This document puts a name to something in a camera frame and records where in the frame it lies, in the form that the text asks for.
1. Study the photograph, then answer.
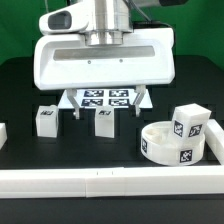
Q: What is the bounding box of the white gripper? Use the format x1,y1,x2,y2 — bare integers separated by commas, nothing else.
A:
34,8,175,119

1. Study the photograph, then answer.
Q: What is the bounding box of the white round stool seat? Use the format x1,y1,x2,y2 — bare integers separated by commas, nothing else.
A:
141,121,205,166

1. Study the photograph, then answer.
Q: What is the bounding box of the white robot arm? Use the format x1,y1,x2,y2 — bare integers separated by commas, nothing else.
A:
34,0,188,117

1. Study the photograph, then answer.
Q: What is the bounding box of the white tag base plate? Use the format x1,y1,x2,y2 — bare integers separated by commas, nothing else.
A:
58,88,153,109

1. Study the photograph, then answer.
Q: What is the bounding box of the white front fence rail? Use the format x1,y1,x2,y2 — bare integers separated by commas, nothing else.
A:
0,165,224,198

